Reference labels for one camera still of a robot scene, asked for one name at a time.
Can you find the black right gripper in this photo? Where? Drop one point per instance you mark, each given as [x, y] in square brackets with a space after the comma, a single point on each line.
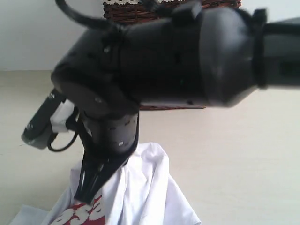
[108, 143]

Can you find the white t-shirt with red lettering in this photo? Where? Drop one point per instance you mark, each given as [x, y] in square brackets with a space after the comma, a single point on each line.
[141, 193]

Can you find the brown wicker basket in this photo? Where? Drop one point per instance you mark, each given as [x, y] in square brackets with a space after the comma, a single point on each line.
[149, 10]

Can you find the white lace basket liner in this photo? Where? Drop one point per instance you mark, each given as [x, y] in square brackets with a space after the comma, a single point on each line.
[132, 2]

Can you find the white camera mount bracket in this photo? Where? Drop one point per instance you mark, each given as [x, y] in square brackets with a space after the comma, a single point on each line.
[60, 116]

